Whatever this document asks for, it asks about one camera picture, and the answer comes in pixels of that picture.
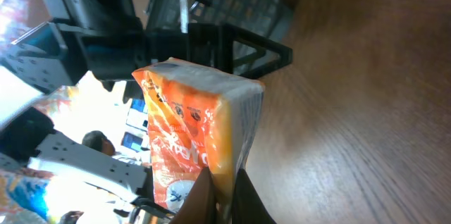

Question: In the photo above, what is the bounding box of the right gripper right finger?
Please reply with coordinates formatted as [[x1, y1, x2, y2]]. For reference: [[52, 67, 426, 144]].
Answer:
[[232, 168, 276, 224]]

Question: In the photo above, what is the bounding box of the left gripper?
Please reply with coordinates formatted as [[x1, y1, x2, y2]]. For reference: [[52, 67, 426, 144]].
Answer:
[[1, 22, 194, 94]]

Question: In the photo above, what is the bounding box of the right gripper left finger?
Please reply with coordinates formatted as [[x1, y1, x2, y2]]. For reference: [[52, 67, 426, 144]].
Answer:
[[170, 168, 216, 224]]

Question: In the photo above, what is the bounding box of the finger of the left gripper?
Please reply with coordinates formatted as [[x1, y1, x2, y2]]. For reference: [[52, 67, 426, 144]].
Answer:
[[190, 23, 293, 80]]

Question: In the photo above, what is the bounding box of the orange Kleenex tissue pack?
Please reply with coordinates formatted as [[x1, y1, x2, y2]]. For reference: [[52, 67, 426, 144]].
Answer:
[[132, 58, 265, 212]]

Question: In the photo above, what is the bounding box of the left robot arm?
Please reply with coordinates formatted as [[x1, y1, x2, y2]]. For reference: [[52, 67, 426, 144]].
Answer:
[[1, 0, 292, 208]]

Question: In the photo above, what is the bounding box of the grey plastic mesh basket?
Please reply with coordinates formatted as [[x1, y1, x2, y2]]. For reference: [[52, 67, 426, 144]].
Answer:
[[146, 0, 293, 41]]

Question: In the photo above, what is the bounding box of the person in background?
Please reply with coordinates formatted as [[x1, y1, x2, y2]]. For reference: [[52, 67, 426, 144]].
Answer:
[[82, 130, 152, 168]]

